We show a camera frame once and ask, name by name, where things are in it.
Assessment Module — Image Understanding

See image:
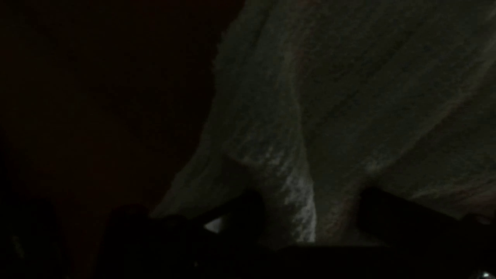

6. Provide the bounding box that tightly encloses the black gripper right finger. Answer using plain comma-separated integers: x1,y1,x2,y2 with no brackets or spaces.
357,185,470,247

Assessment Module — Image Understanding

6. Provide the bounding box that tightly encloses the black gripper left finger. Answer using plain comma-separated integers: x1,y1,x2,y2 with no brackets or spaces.
205,191,269,245

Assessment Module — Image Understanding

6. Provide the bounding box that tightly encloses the white towel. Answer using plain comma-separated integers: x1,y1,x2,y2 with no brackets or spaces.
148,0,496,245

